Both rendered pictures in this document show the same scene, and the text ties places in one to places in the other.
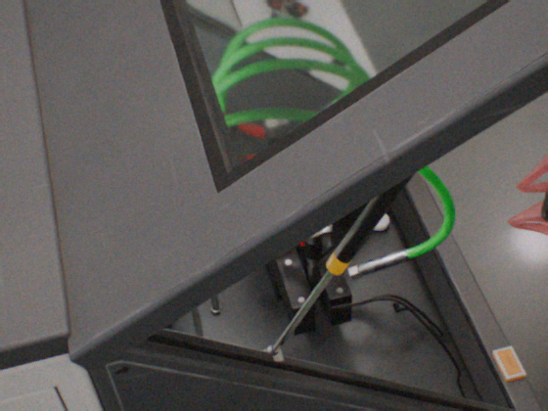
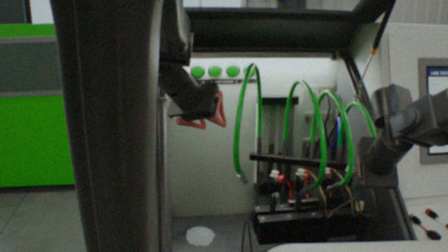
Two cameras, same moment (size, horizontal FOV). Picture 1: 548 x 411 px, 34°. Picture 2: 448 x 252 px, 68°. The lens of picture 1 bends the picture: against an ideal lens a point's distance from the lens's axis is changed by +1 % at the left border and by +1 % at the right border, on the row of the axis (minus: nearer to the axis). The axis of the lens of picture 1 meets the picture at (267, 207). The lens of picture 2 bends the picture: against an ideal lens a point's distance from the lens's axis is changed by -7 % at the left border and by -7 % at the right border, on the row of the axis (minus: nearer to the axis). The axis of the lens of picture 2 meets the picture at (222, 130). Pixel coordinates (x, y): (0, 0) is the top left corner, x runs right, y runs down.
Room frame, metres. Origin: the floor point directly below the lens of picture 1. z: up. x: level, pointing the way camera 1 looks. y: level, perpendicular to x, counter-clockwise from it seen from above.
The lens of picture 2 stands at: (0.74, -1.03, 1.51)
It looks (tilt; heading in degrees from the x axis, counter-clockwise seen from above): 16 degrees down; 93
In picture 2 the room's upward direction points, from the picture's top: straight up
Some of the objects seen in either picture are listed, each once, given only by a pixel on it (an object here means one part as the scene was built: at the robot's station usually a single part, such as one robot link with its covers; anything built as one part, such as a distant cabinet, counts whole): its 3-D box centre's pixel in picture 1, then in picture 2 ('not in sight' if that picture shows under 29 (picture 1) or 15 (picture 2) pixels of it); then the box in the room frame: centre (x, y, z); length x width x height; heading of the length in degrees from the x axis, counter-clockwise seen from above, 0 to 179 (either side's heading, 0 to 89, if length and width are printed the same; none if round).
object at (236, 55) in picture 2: not in sight; (256, 55); (0.78, 0.19, 1.43); 0.54 x 0.03 x 0.02; 11
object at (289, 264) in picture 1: (295, 248); (307, 229); (0.95, -0.04, 0.91); 0.34 x 0.10 x 0.15; 11
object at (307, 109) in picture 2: not in sight; (319, 117); (1.02, 0.24, 1.20); 0.13 x 0.03 x 0.31; 11
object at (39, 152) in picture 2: not in sight; (47, 105); (-1.27, 2.32, 0.81); 1.05 x 0.81 x 1.62; 11
